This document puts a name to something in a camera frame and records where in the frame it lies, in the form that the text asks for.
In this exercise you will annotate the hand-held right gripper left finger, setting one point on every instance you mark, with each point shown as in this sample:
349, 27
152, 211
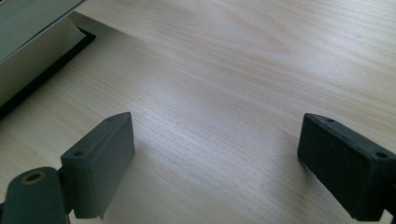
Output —
96, 165

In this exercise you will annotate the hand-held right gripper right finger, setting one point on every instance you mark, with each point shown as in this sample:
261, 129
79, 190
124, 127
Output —
345, 168

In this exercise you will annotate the yellow book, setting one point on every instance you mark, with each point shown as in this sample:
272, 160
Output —
28, 53

